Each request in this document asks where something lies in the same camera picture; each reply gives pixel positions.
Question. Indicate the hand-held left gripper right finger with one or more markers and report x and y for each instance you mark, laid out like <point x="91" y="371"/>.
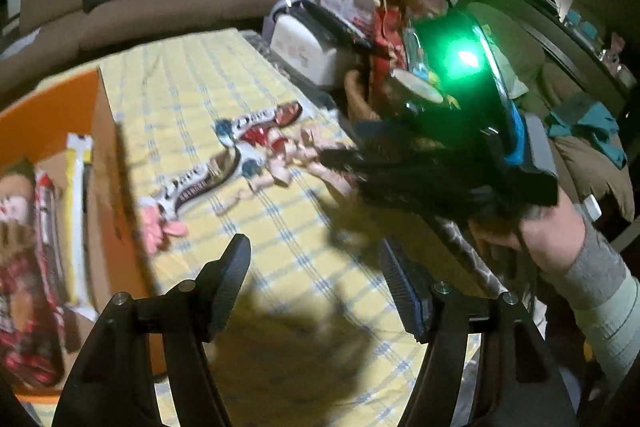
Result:
<point x="406" y="289"/>

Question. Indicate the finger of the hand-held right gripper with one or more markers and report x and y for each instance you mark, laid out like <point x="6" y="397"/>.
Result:
<point x="347" y="157"/>

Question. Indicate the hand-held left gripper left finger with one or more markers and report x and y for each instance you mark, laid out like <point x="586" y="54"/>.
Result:
<point x="232" y="279"/>

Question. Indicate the pink candies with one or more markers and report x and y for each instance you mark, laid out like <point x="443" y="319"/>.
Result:
<point x="285" y="157"/>

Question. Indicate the red white chocolate bar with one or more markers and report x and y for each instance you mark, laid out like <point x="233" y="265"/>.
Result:
<point x="265" y="122"/>

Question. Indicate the white brown chocolate bar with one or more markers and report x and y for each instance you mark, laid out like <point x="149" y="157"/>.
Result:
<point x="200" y="187"/>

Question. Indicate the orange cardboard box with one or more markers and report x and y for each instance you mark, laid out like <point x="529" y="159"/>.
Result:
<point x="117" y="167"/>

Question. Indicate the yellow chocolate bar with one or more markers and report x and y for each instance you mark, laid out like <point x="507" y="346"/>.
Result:
<point x="77" y="207"/>

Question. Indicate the plaid snowman plush doll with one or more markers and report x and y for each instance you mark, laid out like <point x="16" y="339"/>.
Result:
<point x="17" y="267"/>

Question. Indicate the person's right forearm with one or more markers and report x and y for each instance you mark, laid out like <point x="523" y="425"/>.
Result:
<point x="605" y="297"/>

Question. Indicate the person's right hand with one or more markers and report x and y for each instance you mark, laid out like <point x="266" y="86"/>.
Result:
<point x="535" y="232"/>

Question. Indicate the wicker basket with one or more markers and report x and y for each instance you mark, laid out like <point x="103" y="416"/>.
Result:
<point x="360" y="99"/>

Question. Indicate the white purple small appliance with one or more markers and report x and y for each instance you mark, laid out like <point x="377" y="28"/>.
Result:
<point x="305" y="49"/>

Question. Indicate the teal cloth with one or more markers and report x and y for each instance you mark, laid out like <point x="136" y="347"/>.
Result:
<point x="587" y="122"/>

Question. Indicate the brown armchair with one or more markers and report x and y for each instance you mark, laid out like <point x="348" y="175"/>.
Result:
<point x="595" y="182"/>

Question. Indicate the yellow checked tablecloth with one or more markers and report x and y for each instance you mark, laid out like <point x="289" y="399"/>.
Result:
<point x="200" y="72"/>

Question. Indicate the brown sofa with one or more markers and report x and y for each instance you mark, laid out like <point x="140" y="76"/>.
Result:
<point x="150" y="14"/>

